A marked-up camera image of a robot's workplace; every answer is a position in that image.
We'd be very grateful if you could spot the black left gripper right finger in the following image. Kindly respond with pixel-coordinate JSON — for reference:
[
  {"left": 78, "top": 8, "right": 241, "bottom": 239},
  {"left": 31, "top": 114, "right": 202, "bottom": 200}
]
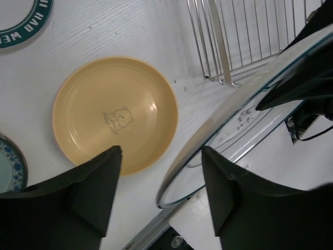
[{"left": 202, "top": 146, "right": 332, "bottom": 249}]

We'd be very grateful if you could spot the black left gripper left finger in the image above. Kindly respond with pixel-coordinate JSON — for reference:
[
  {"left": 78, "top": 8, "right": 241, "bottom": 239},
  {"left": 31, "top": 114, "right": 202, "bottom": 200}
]
[{"left": 1, "top": 146, "right": 122, "bottom": 249}]

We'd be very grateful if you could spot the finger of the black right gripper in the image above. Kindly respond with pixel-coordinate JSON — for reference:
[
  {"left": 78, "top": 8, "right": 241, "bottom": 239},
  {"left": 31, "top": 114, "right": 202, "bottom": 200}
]
[
  {"left": 279, "top": 1, "right": 332, "bottom": 55},
  {"left": 256, "top": 49, "right": 332, "bottom": 111}
]

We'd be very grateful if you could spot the black blue patterned plate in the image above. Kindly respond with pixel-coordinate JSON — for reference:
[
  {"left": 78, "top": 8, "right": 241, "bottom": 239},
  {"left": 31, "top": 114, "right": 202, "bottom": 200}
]
[{"left": 1, "top": 134, "right": 28, "bottom": 193}]

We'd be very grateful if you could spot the beige plate with line pattern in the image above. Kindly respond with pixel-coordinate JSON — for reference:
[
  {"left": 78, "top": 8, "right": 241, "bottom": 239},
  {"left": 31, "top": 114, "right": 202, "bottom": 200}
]
[{"left": 156, "top": 31, "right": 332, "bottom": 208}]

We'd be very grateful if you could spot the metal wire dish rack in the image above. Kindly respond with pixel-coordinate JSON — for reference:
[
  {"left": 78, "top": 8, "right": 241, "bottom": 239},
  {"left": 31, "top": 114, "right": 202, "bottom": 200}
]
[{"left": 187, "top": 0, "right": 324, "bottom": 87}]

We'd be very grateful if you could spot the yellow bear plate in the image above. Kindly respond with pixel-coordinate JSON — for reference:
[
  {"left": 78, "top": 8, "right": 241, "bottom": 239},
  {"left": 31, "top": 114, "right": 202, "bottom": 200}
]
[{"left": 52, "top": 56, "right": 178, "bottom": 176}]

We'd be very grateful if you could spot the brown plate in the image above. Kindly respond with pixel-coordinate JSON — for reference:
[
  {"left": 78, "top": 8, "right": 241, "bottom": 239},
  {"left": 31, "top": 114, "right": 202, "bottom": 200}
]
[{"left": 1, "top": 0, "right": 54, "bottom": 49}]

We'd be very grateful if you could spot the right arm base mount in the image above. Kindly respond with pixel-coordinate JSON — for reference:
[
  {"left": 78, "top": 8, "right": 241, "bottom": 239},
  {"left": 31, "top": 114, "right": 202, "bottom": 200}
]
[{"left": 285, "top": 97, "right": 332, "bottom": 144}]

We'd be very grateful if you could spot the aluminium front rail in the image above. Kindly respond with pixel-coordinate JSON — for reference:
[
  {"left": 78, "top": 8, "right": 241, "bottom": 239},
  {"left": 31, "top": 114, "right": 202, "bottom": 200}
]
[{"left": 123, "top": 208, "right": 175, "bottom": 250}]

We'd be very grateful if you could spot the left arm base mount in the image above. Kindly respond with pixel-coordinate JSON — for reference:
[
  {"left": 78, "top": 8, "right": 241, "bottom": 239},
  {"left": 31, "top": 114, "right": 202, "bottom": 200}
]
[{"left": 148, "top": 227, "right": 193, "bottom": 250}]

